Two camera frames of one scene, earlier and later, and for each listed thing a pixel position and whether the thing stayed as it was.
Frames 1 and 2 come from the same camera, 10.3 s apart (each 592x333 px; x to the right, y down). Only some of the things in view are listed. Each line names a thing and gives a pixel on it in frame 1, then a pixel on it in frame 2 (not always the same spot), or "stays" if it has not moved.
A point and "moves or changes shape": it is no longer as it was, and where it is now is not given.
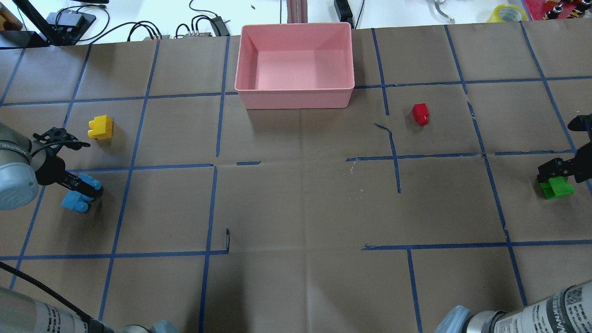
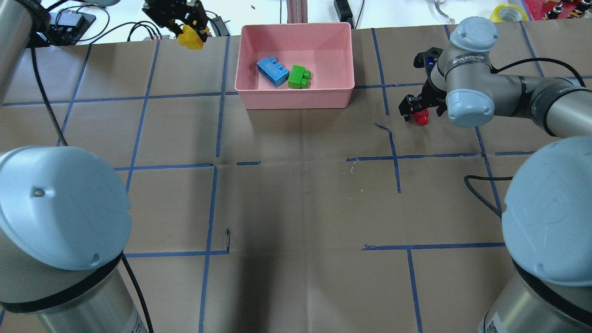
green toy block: x=557 y=186 moves or changes shape
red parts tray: x=538 y=9 stays
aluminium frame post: x=297 y=11 stays
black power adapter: x=219 y=27 stays
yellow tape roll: x=508 y=13 stays
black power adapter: x=344 y=11 stays
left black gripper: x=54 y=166 -> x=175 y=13
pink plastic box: x=295 y=65 stays
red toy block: x=421 y=114 stays
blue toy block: x=78 y=202 -> x=274 y=71
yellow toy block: x=102 y=127 -> x=191 y=38
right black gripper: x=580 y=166 -> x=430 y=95
